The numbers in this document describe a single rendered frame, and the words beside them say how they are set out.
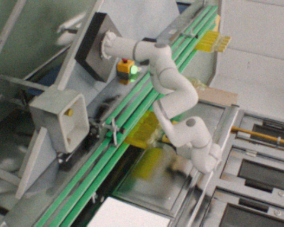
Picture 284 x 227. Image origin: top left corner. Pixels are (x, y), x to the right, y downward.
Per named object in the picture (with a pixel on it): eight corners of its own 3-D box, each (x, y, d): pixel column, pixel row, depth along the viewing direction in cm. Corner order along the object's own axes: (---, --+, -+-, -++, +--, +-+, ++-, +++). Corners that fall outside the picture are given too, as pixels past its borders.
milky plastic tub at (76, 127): (53, 149, 145) (69, 155, 142) (42, 109, 131) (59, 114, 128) (75, 126, 157) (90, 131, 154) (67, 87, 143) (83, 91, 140)
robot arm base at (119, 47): (95, 45, 144) (126, 52, 139) (106, 23, 147) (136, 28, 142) (107, 62, 158) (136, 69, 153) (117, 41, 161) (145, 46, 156)
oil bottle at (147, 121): (124, 126, 178) (161, 136, 171) (123, 117, 175) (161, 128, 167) (129, 119, 182) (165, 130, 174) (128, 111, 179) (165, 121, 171)
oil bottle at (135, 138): (113, 139, 170) (151, 151, 163) (112, 131, 167) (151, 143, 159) (119, 133, 174) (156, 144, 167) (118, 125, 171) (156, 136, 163)
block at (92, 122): (88, 136, 159) (100, 140, 157) (86, 121, 153) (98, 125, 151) (92, 132, 162) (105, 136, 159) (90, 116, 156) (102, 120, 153)
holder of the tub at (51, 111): (55, 157, 149) (69, 162, 146) (42, 109, 131) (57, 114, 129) (76, 134, 161) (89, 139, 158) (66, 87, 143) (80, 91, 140)
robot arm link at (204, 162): (197, 126, 136) (209, 148, 152) (180, 152, 133) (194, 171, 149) (214, 133, 131) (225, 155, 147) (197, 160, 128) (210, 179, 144)
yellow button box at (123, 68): (116, 74, 184) (128, 77, 181) (116, 63, 179) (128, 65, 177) (123, 68, 189) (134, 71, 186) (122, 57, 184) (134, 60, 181)
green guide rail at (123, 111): (104, 124, 156) (119, 128, 153) (104, 122, 155) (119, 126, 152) (209, 5, 277) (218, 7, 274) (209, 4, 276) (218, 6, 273)
